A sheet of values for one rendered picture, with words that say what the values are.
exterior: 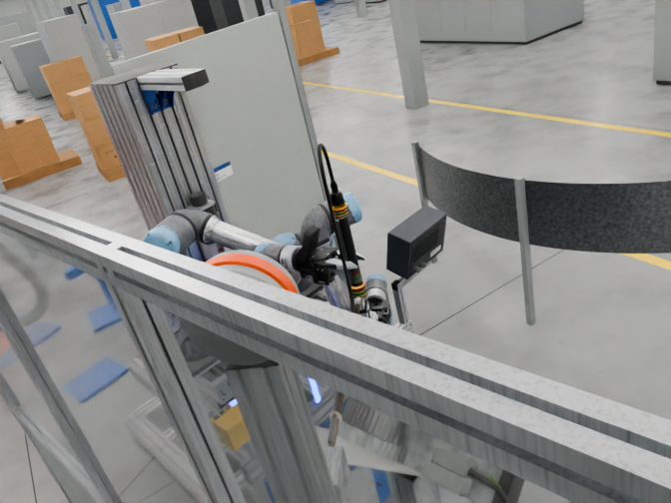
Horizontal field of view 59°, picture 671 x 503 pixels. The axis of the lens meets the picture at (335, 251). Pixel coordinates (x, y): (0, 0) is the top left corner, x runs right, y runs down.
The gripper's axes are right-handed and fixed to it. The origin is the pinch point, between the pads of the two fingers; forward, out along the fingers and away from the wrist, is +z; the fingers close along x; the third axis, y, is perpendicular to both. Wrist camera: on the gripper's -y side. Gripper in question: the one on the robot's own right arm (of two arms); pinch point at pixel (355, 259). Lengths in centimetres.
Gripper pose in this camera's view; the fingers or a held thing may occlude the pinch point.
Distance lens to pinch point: 158.0
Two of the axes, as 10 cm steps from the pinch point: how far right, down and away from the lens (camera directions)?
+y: 2.2, 8.6, 4.5
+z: 8.2, 0.9, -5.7
